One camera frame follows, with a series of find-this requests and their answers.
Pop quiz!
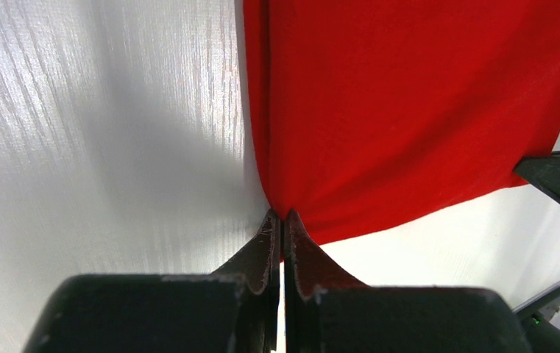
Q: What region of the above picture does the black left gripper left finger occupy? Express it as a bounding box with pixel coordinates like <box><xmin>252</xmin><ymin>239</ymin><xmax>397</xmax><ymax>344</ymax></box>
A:
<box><xmin>24</xmin><ymin>211</ymin><xmax>281</xmax><ymax>352</ymax></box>

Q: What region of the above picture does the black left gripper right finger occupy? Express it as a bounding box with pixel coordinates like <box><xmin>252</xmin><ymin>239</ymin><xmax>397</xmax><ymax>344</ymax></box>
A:
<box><xmin>283</xmin><ymin>211</ymin><xmax>531</xmax><ymax>352</ymax></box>

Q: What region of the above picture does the red t shirt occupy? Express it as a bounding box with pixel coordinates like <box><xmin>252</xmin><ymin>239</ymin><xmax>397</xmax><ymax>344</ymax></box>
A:
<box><xmin>243</xmin><ymin>1</ymin><xmax>560</xmax><ymax>243</ymax></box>

